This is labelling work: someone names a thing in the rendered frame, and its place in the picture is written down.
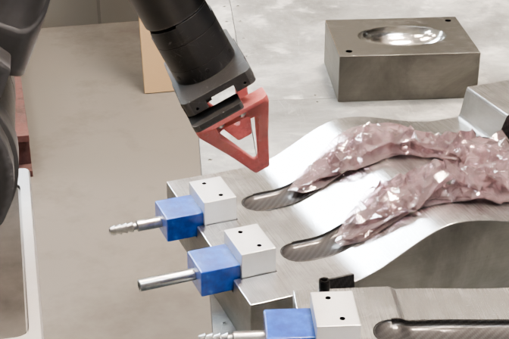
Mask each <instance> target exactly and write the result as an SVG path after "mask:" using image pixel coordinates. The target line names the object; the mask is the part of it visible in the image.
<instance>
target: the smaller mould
mask: <svg viewBox="0 0 509 339"><path fill-rule="evenodd" d="M480 55H481V53H480V51H479V49H478V48H477V47H476V45H475V44H474V43H473V41H472V39H471V38H470V37H469V36H468V34H467V32H466V31H465V30H464V28H463V27H462V26H461V24H460V23H459V21H458V20H457V18H456V17H410V18H380V19H351V20H326V21H325V45H324V63H325V66H326V70H327V72H328V74H329V78H330V81H331V83H332V85H333V89H334V92H335V94H336V98H337V100H338V102H345V101H393V100H417V99H442V98H464V96H465V92H466V90H467V87H469V86H477V85H478V77H479V62H480Z"/></svg>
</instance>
